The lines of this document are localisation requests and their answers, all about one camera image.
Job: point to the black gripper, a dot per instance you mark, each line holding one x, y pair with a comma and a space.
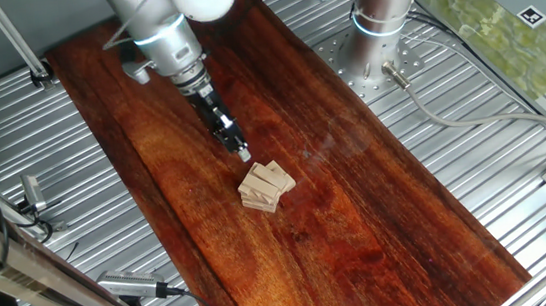
211, 111

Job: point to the wooden Jenga block tower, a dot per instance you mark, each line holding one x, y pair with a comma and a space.
266, 186

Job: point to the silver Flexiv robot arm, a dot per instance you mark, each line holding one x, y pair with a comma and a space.
160, 28

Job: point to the brown wooden board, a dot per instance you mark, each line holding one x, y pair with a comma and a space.
359, 215

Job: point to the aluminium pole with clamp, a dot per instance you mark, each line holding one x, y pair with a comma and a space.
16, 42

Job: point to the small black white fiducial marker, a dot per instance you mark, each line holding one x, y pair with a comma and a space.
532, 16

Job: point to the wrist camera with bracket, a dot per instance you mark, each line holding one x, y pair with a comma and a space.
137, 70

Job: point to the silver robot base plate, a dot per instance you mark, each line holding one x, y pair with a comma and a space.
409, 59

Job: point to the small grey camera on mount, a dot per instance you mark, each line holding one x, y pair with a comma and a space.
33, 191

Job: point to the metal frame bar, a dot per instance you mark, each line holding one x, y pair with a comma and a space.
39, 276

